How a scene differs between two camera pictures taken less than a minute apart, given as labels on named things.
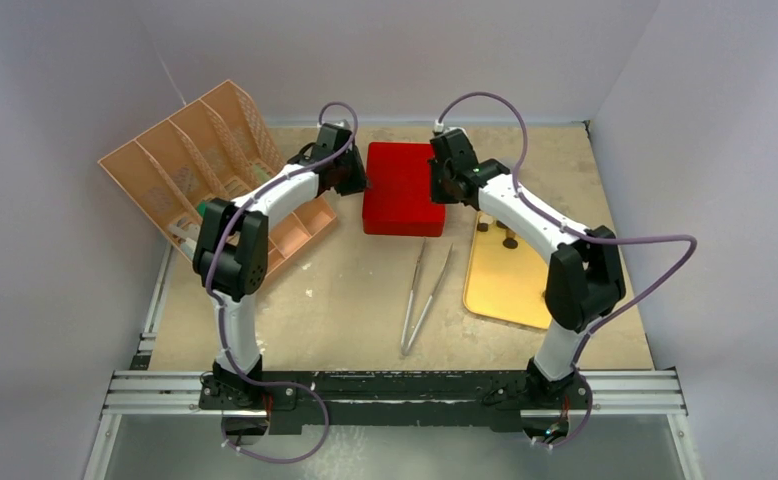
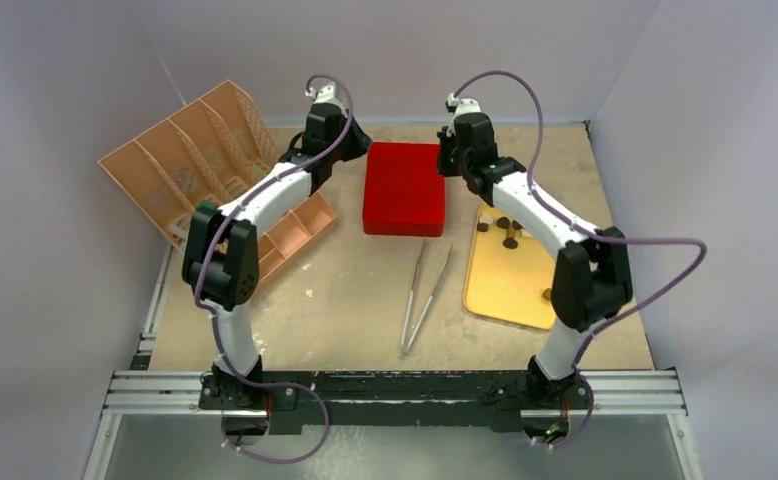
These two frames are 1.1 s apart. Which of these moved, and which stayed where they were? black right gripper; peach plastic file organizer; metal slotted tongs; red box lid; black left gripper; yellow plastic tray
Moved: black left gripper; black right gripper
Stayed: peach plastic file organizer; metal slotted tongs; yellow plastic tray; red box lid
